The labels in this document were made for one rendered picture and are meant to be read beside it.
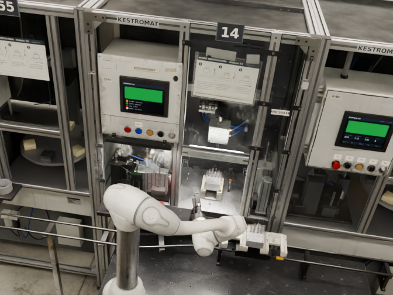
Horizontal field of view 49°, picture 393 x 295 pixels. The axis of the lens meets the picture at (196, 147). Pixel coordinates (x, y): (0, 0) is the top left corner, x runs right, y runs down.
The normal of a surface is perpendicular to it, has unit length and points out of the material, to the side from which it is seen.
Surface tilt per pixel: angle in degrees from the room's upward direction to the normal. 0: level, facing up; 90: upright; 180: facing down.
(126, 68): 90
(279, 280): 0
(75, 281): 0
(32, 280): 0
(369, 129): 90
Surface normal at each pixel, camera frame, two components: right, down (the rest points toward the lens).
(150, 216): -0.18, -0.25
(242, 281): 0.07, -0.82
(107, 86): -0.13, 0.55
